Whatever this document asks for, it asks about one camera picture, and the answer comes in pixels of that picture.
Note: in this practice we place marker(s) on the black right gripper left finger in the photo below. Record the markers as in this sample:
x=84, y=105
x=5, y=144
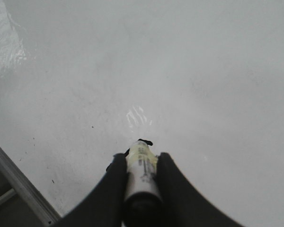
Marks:
x=103, y=205

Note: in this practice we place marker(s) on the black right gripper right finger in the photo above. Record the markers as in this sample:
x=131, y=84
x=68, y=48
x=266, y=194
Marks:
x=183, y=204

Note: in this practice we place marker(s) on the white taped whiteboard marker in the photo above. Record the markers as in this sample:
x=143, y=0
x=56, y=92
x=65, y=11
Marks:
x=143, y=205

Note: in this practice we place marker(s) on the white whiteboard with aluminium frame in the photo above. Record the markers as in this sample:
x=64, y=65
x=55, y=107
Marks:
x=81, y=80

